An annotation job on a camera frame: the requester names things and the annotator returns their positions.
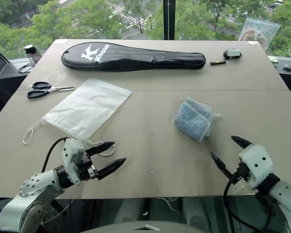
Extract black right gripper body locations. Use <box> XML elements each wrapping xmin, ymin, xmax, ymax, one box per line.
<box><xmin>229</xmin><ymin>163</ymin><xmax>252</xmax><ymax>185</ymax></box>

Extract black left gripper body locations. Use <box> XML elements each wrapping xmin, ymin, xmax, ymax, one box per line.
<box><xmin>78</xmin><ymin>148</ymin><xmax>99</xmax><ymax>182</ymax></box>

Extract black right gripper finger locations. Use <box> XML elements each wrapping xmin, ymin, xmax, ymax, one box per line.
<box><xmin>210</xmin><ymin>151</ymin><xmax>235</xmax><ymax>181</ymax></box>
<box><xmin>231</xmin><ymin>135</ymin><xmax>253</xmax><ymax>149</ymax></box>

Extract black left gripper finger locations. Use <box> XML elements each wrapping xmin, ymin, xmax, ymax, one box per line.
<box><xmin>97</xmin><ymin>157</ymin><xmax>127</xmax><ymax>180</ymax></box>
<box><xmin>91</xmin><ymin>141</ymin><xmax>115</xmax><ymax>156</ymax></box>

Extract folded blue towel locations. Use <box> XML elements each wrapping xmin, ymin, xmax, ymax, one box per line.
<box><xmin>172</xmin><ymin>97</ymin><xmax>222</xmax><ymax>142</ymax></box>

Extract clear zip plastic bag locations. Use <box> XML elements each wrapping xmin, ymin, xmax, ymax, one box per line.
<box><xmin>238</xmin><ymin>17</ymin><xmax>281</xmax><ymax>51</ymax></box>

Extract black racket cover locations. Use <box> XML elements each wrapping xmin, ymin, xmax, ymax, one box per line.
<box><xmin>61</xmin><ymin>41</ymin><xmax>207</xmax><ymax>72</ymax></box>

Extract black capped bottle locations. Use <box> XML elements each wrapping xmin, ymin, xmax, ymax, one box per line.
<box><xmin>24</xmin><ymin>44</ymin><xmax>42</xmax><ymax>66</ymax></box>

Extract black side table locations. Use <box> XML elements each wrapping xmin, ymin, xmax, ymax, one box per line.
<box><xmin>0</xmin><ymin>43</ymin><xmax>30</xmax><ymax>127</ymax></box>

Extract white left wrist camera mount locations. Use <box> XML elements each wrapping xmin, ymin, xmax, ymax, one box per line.
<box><xmin>62</xmin><ymin>138</ymin><xmax>92</xmax><ymax>185</ymax></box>

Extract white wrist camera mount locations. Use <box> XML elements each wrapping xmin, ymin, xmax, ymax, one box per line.
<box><xmin>238</xmin><ymin>144</ymin><xmax>275</xmax><ymax>191</ymax></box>
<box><xmin>62</xmin><ymin>138</ymin><xmax>92</xmax><ymax>185</ymax></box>

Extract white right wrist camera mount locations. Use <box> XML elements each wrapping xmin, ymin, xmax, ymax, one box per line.
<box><xmin>238</xmin><ymin>144</ymin><xmax>275</xmax><ymax>191</ymax></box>

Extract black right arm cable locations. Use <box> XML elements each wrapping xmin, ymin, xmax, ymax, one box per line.
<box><xmin>223</xmin><ymin>164</ymin><xmax>275</xmax><ymax>233</ymax></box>

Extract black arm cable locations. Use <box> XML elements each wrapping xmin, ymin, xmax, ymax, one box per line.
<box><xmin>41</xmin><ymin>137</ymin><xmax>70</xmax><ymax>173</ymax></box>
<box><xmin>223</xmin><ymin>164</ymin><xmax>275</xmax><ymax>233</ymax></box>

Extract white drawstring bag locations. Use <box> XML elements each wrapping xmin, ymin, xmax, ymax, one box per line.
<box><xmin>22</xmin><ymin>78</ymin><xmax>132</xmax><ymax>156</ymax></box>

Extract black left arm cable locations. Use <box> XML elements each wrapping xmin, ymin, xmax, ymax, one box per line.
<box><xmin>41</xmin><ymin>137</ymin><xmax>70</xmax><ymax>173</ymax></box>

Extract thin white cord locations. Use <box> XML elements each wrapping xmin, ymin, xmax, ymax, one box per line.
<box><xmin>142</xmin><ymin>197</ymin><xmax>185</xmax><ymax>224</ymax></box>

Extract black handled scissors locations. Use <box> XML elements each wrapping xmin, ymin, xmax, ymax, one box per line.
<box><xmin>27</xmin><ymin>81</ymin><xmax>77</xmax><ymax>100</ymax></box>

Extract black window frame post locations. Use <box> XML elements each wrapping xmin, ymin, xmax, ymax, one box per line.
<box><xmin>163</xmin><ymin>0</ymin><xmax>176</xmax><ymax>40</ymax></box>

